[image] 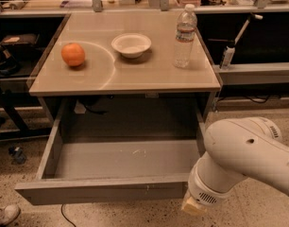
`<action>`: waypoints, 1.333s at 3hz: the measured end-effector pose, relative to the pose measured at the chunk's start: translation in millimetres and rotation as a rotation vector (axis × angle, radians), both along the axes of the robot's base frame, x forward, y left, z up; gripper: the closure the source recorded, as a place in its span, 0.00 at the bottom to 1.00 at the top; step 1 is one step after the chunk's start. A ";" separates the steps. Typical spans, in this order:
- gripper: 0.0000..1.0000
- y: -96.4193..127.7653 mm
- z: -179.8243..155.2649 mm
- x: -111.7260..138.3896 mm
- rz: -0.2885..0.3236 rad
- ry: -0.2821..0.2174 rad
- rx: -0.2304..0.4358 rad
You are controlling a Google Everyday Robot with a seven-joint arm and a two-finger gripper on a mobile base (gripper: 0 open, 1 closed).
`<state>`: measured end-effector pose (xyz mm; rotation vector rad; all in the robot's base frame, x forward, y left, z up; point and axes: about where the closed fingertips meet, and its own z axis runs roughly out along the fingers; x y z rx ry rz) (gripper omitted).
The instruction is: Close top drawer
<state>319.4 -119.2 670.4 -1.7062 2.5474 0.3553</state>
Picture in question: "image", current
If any orange fruit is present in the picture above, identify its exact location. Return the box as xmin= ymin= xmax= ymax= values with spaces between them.
xmin=61 ymin=43 xmax=85 ymax=66

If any white bowl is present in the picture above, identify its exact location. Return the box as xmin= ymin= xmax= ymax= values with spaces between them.
xmin=111 ymin=33 xmax=151 ymax=59

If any white shoe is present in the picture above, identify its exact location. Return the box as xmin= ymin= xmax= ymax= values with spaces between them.
xmin=0 ymin=204 xmax=20 ymax=226

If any clear plastic water bottle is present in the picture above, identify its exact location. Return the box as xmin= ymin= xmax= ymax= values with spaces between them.
xmin=174 ymin=4 xmax=197 ymax=68

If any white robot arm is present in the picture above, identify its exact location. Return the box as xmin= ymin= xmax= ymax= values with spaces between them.
xmin=181 ymin=117 xmax=289 ymax=215

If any black chair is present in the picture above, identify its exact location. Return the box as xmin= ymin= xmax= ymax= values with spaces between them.
xmin=0 ymin=45 xmax=50 ymax=141

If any small blue floor object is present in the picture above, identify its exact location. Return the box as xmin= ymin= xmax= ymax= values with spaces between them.
xmin=8 ymin=147 xmax=26 ymax=164

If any grey drawer cabinet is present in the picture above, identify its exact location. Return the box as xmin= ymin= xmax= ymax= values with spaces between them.
xmin=26 ymin=10 xmax=224 ymax=125

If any white tube with black cap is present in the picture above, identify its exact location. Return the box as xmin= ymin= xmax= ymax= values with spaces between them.
xmin=219 ymin=13 xmax=263 ymax=70

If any black floor cable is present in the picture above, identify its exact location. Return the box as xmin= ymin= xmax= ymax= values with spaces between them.
xmin=60 ymin=204 xmax=77 ymax=227

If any grey top drawer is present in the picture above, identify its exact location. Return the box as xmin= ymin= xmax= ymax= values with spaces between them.
xmin=15 ymin=99 xmax=205 ymax=205

